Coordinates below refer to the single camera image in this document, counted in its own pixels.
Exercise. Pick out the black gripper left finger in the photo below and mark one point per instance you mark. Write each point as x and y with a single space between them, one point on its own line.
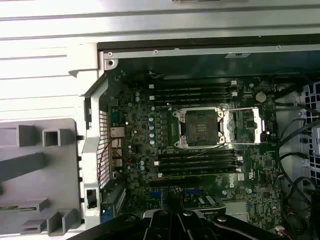
155 227

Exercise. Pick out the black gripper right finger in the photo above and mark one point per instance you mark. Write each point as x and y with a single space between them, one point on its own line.
200 227

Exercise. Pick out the metal socket cover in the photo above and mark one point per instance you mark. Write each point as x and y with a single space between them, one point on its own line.
259 125

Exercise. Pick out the CPU socket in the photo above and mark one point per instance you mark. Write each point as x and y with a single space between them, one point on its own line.
200 125

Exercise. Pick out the graphics card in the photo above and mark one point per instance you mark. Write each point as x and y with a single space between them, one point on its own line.
207 201

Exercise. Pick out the blue expansion slot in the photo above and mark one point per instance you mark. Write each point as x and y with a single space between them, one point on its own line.
156 193

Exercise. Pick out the silver chipset heatsink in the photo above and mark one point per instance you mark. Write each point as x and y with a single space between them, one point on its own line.
236 208

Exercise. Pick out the black expansion slot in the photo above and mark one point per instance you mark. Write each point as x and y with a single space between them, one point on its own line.
182 183

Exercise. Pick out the green motherboard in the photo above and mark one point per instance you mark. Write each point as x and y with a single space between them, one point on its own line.
140 150

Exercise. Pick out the grey parts rack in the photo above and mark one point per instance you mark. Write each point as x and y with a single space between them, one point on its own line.
60 160

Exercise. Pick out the coin cell battery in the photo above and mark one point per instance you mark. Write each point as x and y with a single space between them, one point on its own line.
261 96

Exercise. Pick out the white label sticker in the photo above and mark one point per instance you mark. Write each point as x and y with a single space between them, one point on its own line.
237 55

